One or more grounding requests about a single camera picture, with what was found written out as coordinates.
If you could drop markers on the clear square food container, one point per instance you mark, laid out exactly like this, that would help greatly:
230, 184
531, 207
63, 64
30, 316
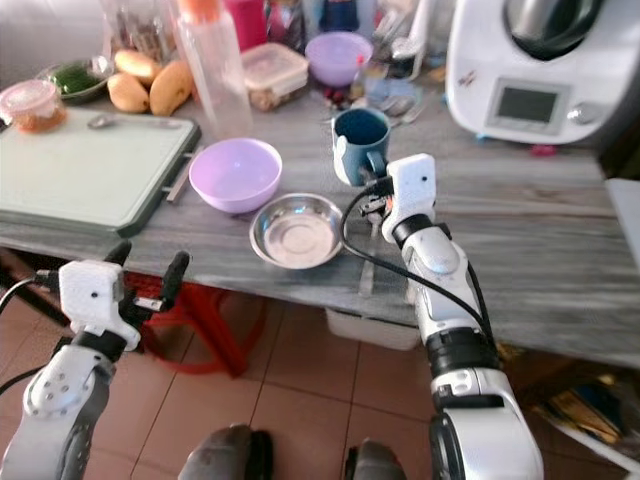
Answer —
276, 75

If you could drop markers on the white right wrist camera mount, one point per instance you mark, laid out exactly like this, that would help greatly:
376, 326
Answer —
412, 190

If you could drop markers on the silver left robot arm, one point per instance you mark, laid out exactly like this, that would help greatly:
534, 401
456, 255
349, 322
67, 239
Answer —
60, 405

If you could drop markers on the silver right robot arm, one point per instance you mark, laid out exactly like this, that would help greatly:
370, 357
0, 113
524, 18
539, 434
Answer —
450, 290

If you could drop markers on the white kitchen cooking machine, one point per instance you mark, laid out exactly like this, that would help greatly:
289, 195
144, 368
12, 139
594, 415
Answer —
540, 85

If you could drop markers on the red plastic stool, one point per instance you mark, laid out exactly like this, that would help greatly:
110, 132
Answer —
195, 335

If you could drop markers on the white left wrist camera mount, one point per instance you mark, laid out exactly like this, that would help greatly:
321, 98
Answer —
88, 293

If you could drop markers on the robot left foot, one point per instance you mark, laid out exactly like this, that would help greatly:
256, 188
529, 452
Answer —
222, 455

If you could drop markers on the clear bottle with orange cap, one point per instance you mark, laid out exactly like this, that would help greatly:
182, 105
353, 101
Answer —
212, 70

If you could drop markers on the bowl of green vegetables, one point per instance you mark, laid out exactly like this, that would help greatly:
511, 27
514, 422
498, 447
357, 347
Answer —
78, 78

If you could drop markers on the yellow mango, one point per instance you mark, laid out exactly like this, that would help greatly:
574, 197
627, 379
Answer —
171, 88
136, 65
128, 94

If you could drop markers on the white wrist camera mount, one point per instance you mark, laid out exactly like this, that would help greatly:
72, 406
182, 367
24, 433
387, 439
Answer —
88, 293
412, 190

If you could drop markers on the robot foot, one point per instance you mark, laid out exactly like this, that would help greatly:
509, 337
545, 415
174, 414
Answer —
375, 462
222, 455

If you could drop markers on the large purple plastic bowl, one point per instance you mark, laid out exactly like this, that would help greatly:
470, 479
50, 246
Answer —
235, 176

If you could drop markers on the dark blue mug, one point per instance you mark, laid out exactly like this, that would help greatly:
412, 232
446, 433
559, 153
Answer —
358, 138

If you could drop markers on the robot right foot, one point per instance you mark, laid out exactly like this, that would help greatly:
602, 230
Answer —
375, 462

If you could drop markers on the stainless steel bowl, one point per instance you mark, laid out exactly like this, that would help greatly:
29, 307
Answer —
297, 230

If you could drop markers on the small purple plastic bowl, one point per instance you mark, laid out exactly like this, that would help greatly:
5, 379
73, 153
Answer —
339, 57

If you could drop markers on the round container with red lid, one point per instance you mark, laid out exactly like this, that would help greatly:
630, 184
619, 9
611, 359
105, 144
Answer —
35, 106

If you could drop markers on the pale green cutting board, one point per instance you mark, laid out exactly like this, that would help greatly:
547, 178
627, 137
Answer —
85, 170

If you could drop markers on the white plastic box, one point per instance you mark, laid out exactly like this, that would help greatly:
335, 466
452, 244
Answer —
372, 330

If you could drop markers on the metal spoon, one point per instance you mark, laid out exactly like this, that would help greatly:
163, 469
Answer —
125, 121

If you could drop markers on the pink bottle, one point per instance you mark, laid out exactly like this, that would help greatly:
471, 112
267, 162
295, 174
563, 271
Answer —
246, 22

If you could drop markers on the small pink clip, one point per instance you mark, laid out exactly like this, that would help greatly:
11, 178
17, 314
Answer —
543, 150

